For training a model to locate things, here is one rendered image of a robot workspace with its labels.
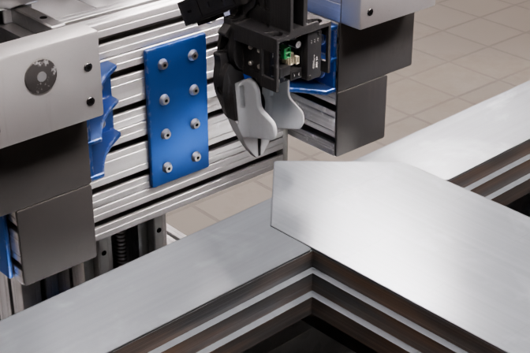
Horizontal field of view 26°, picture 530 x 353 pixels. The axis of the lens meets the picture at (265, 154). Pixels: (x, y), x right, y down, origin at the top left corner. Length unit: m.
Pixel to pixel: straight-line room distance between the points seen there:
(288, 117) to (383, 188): 0.12
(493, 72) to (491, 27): 0.42
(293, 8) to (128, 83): 0.32
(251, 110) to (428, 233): 0.22
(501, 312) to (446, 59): 2.85
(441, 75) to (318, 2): 2.23
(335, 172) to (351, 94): 0.34
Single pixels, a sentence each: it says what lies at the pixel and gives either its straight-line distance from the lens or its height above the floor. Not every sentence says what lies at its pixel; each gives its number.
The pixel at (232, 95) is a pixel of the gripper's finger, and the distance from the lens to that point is 1.10.
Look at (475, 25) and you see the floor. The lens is 4.06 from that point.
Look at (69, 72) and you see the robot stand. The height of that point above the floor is 0.96.
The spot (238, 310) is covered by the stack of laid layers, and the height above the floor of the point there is 0.85.
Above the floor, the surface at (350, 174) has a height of 0.87.
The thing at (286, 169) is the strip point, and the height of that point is 0.87.
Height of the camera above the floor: 1.38
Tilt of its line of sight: 27 degrees down
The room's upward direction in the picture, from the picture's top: straight up
